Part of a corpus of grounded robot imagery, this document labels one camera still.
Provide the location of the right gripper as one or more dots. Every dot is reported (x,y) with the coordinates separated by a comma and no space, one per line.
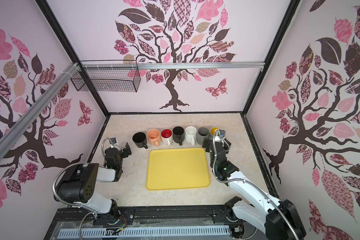
(207,144)

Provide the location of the grey mug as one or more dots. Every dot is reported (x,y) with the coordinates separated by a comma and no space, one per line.
(202,134)

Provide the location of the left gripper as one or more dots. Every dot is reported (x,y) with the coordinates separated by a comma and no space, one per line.
(125,153)

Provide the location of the black base frame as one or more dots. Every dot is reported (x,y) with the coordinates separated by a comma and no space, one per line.
(283,223)

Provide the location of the white ribbed mug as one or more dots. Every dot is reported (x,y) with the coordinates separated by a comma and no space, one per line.
(191,135)

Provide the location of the aluminium rail left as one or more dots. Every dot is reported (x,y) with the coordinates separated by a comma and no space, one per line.
(19,128)

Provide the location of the black wire basket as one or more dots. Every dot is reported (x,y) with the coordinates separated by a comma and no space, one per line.
(108,77)

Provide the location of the blue butterfly mug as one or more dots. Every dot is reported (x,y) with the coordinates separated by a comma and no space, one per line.
(212,131)

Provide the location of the black and white mug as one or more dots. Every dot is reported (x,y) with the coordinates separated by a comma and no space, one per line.
(140,140)

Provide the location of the aluminium rail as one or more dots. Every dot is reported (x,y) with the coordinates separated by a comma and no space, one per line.
(19,128)
(177,66)

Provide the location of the orange speckled mug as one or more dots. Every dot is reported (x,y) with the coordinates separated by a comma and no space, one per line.
(154,137)

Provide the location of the aluminium rail back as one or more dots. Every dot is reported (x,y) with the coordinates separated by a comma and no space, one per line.
(177,66)

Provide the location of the white slotted cable duct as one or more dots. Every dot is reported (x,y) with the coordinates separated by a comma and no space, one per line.
(142,232)

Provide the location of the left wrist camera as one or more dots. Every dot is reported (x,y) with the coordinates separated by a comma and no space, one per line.
(113,142)

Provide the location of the yellow plastic tray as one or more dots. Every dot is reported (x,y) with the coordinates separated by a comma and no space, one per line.
(174,169)

